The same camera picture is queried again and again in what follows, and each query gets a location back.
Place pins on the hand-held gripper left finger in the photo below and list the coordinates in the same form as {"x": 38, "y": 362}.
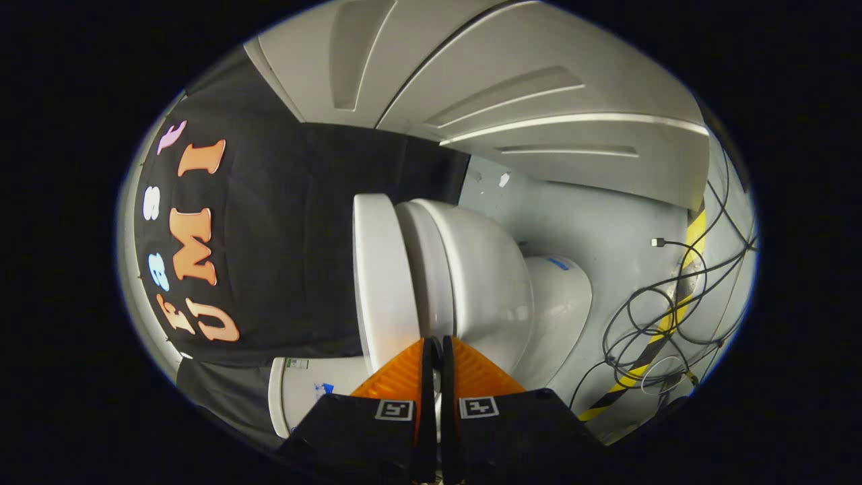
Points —
{"x": 363, "y": 438}

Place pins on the white drawer cabinet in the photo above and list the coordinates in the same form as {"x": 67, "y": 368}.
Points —
{"x": 525, "y": 101}

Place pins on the black backdrop cloth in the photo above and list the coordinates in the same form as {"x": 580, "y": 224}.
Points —
{"x": 283, "y": 236}

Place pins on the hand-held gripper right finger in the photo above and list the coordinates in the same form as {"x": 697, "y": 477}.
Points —
{"x": 512, "y": 438}

